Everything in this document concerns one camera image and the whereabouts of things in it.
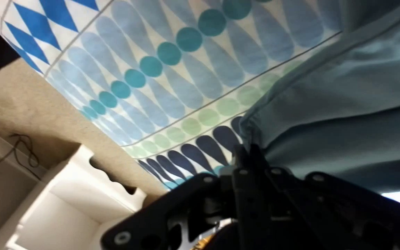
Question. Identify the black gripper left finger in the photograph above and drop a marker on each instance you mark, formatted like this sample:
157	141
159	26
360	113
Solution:
181	204

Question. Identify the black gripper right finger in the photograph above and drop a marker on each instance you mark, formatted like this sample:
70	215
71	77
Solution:
311	213

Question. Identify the blue grey cloth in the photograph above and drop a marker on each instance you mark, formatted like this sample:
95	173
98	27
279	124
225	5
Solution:
348	93

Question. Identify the white side table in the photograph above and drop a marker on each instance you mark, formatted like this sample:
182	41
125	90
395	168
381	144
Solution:
61	218

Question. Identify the blue patterned bedspread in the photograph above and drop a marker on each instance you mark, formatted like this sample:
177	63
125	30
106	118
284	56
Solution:
163	84

